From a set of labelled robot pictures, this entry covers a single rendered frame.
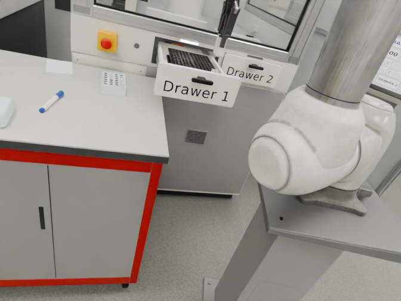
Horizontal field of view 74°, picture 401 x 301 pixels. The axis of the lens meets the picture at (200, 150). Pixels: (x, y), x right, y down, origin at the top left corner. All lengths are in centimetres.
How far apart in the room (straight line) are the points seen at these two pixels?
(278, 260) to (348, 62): 59
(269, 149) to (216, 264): 107
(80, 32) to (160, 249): 106
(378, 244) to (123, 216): 70
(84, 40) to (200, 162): 84
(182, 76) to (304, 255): 67
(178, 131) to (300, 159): 100
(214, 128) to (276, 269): 80
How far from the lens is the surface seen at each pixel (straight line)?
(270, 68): 137
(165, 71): 91
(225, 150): 154
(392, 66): 155
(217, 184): 170
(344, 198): 78
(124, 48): 125
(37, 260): 114
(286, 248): 85
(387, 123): 71
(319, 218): 73
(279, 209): 69
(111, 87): 101
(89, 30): 125
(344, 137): 53
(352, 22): 51
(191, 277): 143
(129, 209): 91
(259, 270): 93
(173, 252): 148
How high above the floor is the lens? 119
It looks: 32 degrees down
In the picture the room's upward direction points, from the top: 17 degrees clockwise
